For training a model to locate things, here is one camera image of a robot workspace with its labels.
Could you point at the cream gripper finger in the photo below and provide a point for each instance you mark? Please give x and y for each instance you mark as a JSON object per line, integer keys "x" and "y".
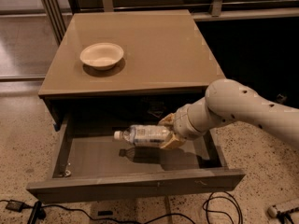
{"x": 167, "y": 121}
{"x": 172, "y": 141}

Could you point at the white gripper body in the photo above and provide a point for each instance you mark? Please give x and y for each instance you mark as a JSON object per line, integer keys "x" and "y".
{"x": 181, "y": 125}

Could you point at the clear bottle with blue label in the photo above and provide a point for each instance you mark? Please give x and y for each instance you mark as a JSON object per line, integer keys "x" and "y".
{"x": 143, "y": 135}

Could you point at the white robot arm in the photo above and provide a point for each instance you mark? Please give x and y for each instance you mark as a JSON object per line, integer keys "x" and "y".
{"x": 225, "y": 102}

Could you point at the open grey top drawer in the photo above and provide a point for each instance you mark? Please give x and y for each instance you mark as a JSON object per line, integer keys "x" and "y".
{"x": 89, "y": 165}

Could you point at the dark device on floor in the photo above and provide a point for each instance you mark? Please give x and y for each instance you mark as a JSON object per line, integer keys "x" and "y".
{"x": 281, "y": 99}

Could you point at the white paper bowl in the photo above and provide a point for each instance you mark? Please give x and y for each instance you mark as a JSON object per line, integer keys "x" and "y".
{"x": 102, "y": 56}

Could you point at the white power strip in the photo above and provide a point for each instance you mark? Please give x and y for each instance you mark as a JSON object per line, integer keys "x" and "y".
{"x": 288, "y": 207}

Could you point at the black power adapter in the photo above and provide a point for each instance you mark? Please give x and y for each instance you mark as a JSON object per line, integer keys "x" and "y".
{"x": 13, "y": 205}

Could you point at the metal railing frame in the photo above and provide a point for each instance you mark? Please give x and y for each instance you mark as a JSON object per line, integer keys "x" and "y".
{"x": 201, "y": 10}

